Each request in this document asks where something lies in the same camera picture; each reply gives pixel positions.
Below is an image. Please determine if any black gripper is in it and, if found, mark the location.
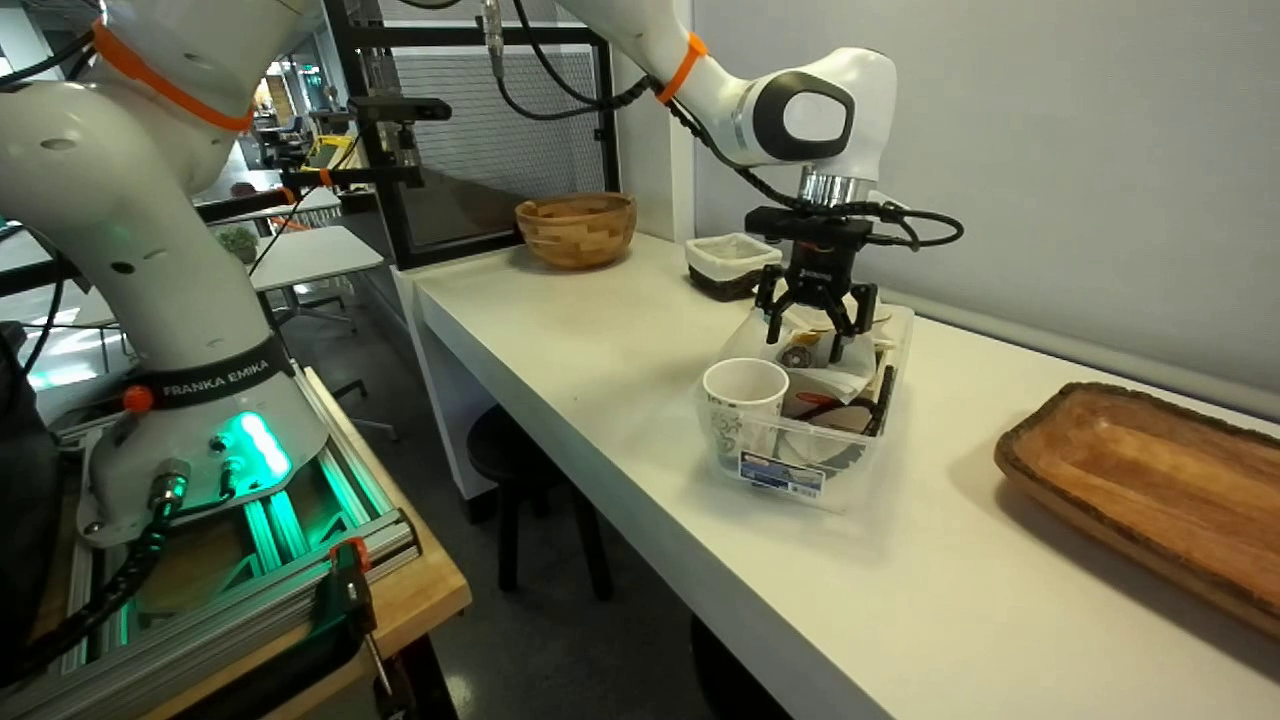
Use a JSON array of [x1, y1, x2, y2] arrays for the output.
[[756, 237, 882, 369]]

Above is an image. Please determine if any clear plastic lunchbox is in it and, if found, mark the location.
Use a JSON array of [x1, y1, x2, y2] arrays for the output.
[[694, 298, 918, 509]]

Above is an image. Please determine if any white paper napkin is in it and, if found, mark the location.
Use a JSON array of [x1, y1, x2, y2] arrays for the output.
[[782, 358, 881, 405]]

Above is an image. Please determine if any cloth lined dark basket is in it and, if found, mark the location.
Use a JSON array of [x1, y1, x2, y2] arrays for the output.
[[685, 228, 788, 303]]

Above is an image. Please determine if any white paper cup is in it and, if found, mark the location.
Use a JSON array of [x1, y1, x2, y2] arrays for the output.
[[700, 353, 796, 471]]

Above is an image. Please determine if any black round stool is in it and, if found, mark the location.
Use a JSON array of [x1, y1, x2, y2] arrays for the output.
[[461, 405, 618, 607]]

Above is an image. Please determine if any wooden serving tray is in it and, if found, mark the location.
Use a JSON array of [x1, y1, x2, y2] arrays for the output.
[[990, 382, 1280, 648]]

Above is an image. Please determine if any white background table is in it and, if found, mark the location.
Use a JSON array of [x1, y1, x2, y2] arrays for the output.
[[249, 222, 391, 298]]

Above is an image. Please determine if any green and orange clamp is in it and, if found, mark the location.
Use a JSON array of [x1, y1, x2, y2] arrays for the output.
[[309, 535, 403, 714]]

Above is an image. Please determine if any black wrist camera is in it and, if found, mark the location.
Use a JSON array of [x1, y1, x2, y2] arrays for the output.
[[740, 201, 881, 248]]

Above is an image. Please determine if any black cord loop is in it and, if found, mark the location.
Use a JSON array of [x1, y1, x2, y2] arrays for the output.
[[869, 358, 900, 439]]

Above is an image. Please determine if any orange cable strap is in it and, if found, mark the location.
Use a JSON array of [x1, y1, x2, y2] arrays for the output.
[[89, 20, 260, 142], [649, 30, 711, 107]]

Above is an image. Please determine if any black camera boom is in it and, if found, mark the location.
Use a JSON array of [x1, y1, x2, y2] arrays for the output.
[[345, 89, 461, 127]]

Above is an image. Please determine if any wooden mount board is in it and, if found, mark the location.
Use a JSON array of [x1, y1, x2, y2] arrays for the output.
[[131, 524, 476, 720]]

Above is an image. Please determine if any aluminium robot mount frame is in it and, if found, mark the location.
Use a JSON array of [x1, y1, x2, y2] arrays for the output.
[[0, 358, 419, 720]]

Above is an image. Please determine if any black base cable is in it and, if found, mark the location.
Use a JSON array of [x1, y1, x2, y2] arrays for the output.
[[0, 457, 193, 688]]

